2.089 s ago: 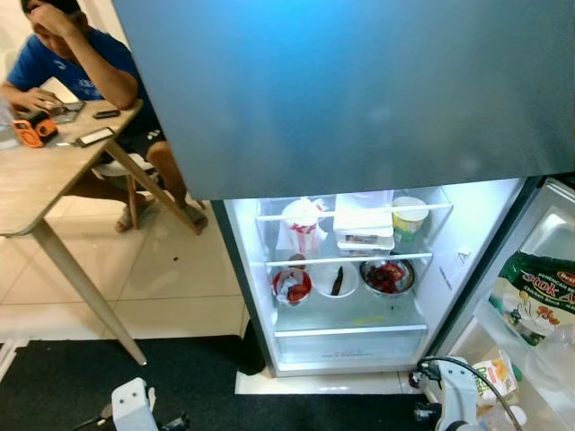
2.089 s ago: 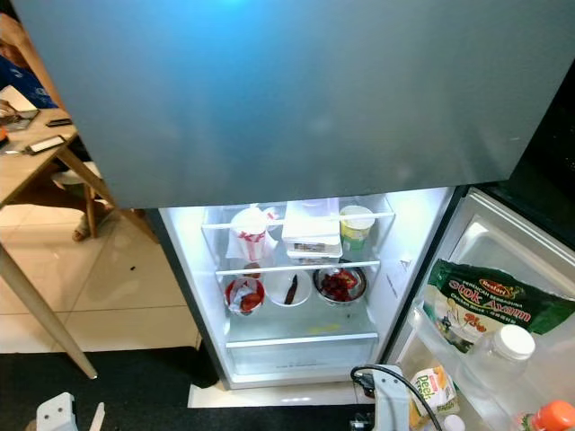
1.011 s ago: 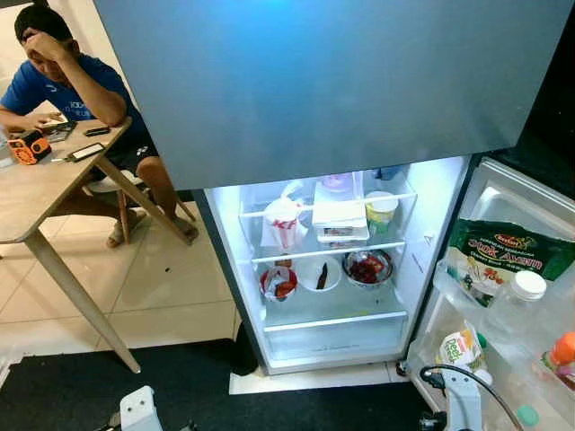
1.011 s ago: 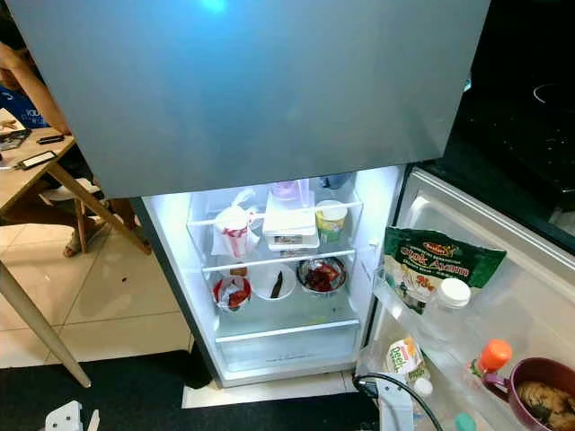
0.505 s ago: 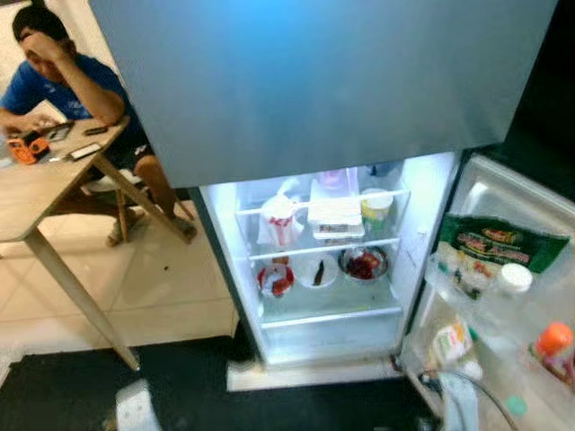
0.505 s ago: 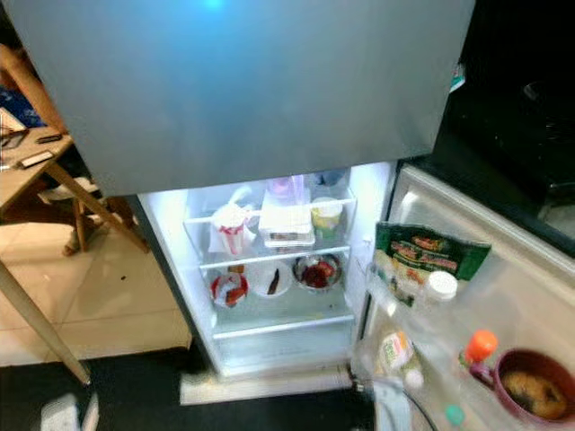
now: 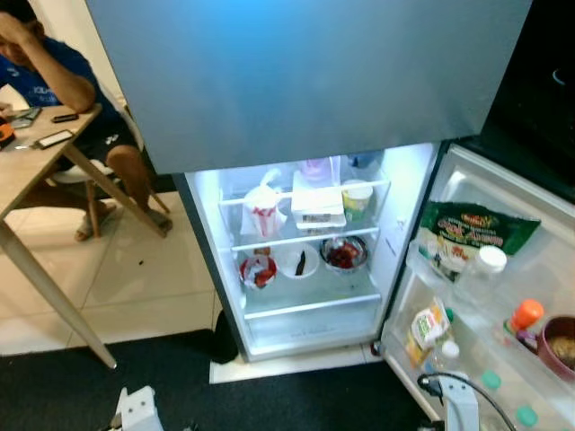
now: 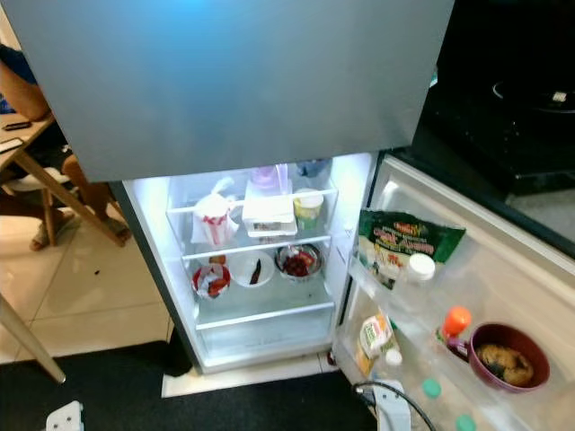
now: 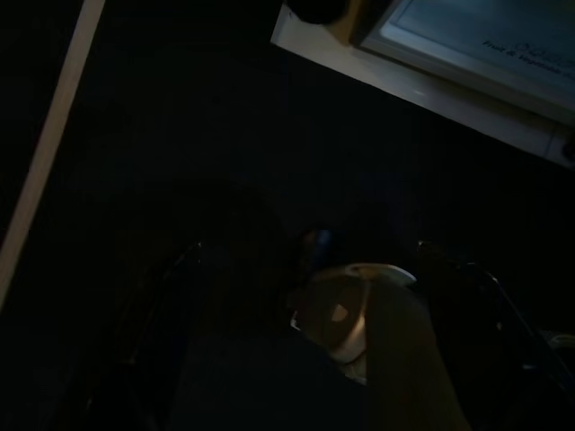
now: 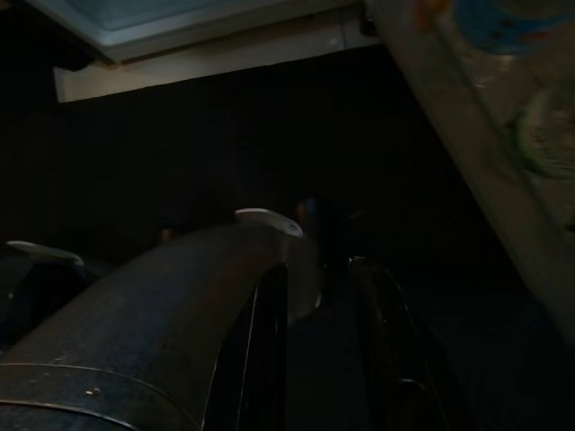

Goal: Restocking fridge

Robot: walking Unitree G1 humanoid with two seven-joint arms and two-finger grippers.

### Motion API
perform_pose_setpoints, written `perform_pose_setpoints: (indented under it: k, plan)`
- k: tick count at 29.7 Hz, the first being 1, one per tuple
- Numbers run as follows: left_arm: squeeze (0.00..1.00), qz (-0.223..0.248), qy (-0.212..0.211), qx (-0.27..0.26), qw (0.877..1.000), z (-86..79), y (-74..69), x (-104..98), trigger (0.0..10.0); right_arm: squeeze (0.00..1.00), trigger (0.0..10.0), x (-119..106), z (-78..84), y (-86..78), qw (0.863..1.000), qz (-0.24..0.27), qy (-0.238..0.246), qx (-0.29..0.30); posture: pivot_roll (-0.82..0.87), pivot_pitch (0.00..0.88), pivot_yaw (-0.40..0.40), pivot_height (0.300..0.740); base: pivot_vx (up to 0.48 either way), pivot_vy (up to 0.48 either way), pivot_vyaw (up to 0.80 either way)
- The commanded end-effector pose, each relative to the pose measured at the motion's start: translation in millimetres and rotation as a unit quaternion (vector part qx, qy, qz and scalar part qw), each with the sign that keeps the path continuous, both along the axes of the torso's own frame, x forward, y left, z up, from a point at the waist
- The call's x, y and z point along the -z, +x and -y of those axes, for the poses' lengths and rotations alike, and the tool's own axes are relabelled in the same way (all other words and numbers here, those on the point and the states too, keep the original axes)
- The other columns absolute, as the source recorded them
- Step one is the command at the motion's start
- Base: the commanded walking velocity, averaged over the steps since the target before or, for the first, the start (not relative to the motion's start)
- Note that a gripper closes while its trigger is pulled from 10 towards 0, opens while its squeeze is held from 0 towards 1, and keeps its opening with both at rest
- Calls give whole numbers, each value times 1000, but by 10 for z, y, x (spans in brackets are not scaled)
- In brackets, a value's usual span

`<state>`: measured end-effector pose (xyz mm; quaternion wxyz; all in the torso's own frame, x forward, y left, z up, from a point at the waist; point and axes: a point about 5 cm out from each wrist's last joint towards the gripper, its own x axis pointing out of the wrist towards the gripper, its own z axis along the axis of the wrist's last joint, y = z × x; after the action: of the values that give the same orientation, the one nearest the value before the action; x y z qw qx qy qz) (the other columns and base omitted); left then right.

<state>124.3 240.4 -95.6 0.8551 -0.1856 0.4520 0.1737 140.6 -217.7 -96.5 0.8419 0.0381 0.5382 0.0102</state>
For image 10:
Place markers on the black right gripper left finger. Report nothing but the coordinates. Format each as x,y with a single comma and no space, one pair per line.
265,350

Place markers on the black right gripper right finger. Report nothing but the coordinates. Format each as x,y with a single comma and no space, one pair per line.
395,359

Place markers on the white green printed food pouch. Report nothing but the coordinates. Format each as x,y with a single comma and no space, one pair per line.
516,134

